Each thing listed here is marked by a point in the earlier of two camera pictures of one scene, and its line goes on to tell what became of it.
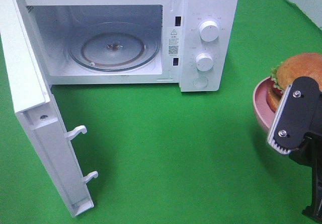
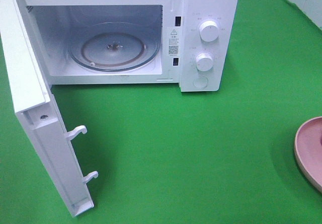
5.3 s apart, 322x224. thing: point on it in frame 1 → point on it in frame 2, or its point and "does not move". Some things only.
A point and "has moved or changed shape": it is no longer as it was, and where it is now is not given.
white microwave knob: x=204 y=62 does not move
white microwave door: x=37 y=113 does not move
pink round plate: x=264 y=113 has moved or changed shape
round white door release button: x=200 y=82 does not move
